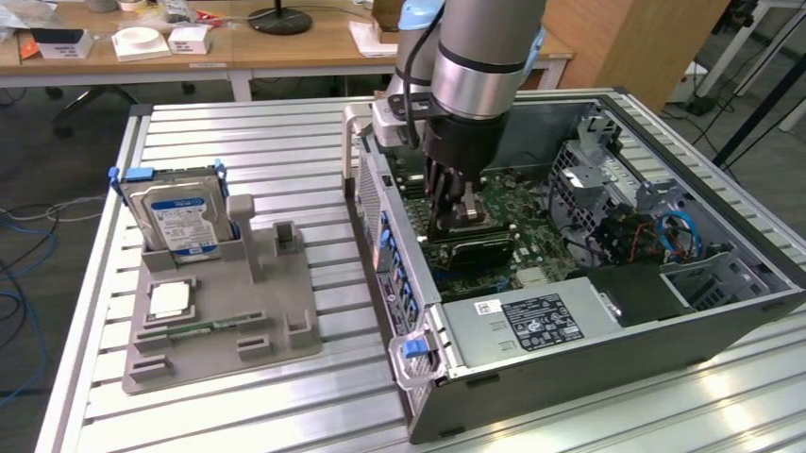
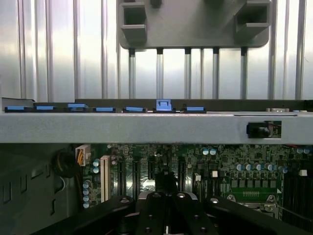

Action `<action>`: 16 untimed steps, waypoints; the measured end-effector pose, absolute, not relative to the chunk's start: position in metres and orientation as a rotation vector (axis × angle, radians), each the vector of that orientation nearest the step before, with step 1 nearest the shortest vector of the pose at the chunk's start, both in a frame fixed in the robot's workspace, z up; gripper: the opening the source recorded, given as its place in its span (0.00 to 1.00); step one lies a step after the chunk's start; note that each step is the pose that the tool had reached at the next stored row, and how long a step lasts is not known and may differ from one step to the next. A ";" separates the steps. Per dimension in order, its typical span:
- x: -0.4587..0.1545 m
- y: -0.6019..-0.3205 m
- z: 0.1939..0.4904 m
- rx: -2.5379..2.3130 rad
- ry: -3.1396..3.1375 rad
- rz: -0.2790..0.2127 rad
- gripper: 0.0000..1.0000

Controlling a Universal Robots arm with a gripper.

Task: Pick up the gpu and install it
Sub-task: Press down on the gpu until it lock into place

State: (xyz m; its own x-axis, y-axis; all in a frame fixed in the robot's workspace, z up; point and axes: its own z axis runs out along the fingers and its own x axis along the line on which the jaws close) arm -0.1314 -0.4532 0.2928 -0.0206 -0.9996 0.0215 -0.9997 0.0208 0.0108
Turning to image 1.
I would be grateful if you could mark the green RAM stick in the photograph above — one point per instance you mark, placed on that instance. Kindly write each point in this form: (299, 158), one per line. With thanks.
(189, 329)

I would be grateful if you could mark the black office chair base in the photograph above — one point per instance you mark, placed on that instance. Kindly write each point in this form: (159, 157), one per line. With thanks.
(95, 101)

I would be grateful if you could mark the green motherboard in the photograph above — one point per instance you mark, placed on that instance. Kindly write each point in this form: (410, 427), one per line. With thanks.
(529, 222)

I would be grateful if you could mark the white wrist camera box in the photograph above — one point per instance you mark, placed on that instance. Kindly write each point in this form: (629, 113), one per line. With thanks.
(394, 129)

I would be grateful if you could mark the brown cardboard box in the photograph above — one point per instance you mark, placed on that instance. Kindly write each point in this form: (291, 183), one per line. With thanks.
(386, 14)

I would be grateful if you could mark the orange card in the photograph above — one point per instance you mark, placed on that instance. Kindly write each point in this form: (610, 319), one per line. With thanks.
(29, 49)

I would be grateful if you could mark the white box with black lid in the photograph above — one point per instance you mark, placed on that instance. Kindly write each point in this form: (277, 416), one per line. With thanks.
(63, 47)

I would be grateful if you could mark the wooden cabinet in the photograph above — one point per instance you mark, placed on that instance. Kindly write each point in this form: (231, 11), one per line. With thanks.
(656, 56)

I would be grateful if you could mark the open black PC case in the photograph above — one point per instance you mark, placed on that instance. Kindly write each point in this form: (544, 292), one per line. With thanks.
(566, 387)

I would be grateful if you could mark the grey cup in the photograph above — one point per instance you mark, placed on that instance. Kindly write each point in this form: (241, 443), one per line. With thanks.
(101, 5)

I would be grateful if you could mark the blue case latch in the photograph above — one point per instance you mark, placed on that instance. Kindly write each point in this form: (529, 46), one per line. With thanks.
(414, 349)

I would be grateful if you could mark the black tripod stand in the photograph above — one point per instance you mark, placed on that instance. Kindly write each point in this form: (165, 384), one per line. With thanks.
(755, 94)

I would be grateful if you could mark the clear plastic bag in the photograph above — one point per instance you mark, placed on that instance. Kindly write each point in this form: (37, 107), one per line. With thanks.
(26, 14)

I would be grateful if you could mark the silver CPU chip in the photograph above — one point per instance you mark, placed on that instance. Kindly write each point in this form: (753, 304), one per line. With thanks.
(171, 299)

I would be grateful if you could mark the silver chipset heatsink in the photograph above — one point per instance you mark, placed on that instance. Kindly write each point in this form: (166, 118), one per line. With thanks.
(532, 277)

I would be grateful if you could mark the black round lamp base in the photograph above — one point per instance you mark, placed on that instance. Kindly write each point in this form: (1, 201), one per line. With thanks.
(281, 21)

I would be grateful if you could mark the hard disk in blue carrier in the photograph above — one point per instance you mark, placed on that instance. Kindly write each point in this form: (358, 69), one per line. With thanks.
(179, 226)

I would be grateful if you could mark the white paper booklet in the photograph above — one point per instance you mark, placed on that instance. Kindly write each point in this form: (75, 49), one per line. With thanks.
(374, 45)

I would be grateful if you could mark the white square holder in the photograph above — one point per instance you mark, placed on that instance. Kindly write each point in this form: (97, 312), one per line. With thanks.
(142, 45)

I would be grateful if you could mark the grey power supply unit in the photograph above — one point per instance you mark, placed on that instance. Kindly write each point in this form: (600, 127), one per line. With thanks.
(542, 321)

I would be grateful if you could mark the grey plastic parts rack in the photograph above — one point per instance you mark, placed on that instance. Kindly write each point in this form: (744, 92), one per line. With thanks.
(221, 358)

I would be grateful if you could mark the red packet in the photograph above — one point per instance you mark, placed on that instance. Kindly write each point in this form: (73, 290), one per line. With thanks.
(211, 16)

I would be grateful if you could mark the small white carton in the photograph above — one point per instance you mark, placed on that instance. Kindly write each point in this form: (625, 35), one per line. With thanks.
(189, 40)

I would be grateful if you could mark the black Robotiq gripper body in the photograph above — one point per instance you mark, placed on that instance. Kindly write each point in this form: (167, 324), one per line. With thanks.
(466, 141)

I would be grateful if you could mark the wooden desk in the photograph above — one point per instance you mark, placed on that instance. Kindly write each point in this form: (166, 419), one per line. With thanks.
(95, 68)

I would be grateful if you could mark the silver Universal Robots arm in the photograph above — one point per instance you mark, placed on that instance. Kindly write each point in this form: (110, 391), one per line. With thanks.
(478, 56)

